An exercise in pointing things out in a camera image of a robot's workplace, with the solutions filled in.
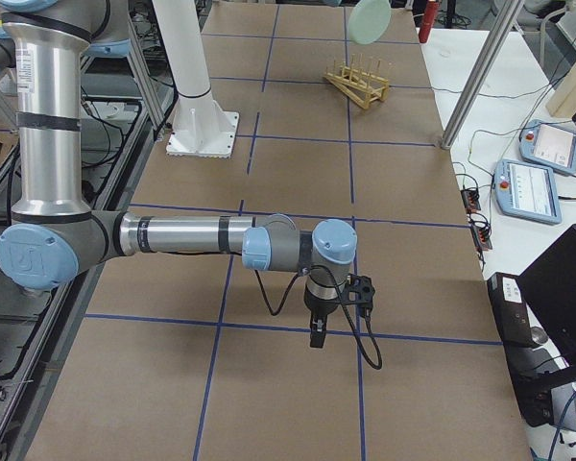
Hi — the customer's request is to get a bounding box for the near teach pendant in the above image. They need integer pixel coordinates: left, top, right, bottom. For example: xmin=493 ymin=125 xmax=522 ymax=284
xmin=493 ymin=159 xmax=562 ymax=225

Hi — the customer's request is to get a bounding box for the near orange connector block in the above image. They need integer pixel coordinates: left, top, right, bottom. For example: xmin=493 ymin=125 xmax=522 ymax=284
xmin=468 ymin=212 xmax=492 ymax=252

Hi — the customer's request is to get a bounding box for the teach pendant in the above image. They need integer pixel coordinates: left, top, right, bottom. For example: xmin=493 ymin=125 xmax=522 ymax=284
xmin=493 ymin=159 xmax=562 ymax=225
xmin=519 ymin=119 xmax=576 ymax=176

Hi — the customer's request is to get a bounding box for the far teach pendant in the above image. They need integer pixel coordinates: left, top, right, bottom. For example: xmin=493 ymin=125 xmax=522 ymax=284
xmin=519 ymin=119 xmax=576 ymax=176

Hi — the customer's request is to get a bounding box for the light green plate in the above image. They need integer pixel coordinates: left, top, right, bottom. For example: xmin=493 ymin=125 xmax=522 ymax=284
xmin=348 ymin=0 xmax=392 ymax=45

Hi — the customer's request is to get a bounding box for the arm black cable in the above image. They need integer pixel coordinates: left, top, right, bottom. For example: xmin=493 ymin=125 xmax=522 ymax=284
xmin=253 ymin=265 xmax=383 ymax=371

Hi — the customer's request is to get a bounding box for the wooden dish rack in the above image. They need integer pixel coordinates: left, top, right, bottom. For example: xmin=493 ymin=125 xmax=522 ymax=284
xmin=323 ymin=54 xmax=391 ymax=110

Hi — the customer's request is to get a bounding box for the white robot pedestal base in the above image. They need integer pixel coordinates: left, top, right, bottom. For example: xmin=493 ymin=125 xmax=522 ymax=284
xmin=153 ymin=0 xmax=239 ymax=158

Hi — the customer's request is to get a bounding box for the far orange connector block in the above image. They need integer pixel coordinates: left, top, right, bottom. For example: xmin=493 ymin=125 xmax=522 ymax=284
xmin=461 ymin=174 xmax=481 ymax=213

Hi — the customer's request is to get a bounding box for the orange connector block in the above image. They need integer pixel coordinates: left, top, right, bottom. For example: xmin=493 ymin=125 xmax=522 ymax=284
xmin=461 ymin=174 xmax=481 ymax=213
xmin=468 ymin=212 xmax=492 ymax=252

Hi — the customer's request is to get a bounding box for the red bottle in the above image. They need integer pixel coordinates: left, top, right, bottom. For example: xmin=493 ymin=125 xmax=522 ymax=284
xmin=419 ymin=0 xmax=440 ymax=44

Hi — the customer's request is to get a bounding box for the black monitor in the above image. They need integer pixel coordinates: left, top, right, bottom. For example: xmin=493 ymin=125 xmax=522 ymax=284
xmin=513 ymin=224 xmax=576 ymax=426

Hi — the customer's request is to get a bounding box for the aluminium frame post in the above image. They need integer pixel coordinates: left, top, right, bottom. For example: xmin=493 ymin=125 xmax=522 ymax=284
xmin=440 ymin=0 xmax=524 ymax=150

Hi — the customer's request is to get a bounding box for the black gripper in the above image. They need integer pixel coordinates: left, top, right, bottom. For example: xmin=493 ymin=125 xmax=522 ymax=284
xmin=304 ymin=288 xmax=339 ymax=349

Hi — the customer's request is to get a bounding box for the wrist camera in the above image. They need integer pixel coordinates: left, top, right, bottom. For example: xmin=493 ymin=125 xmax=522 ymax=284
xmin=341 ymin=274 xmax=375 ymax=310

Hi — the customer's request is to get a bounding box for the black computer box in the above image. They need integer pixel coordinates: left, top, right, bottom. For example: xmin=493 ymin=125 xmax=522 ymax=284
xmin=487 ymin=272 xmax=538 ymax=349

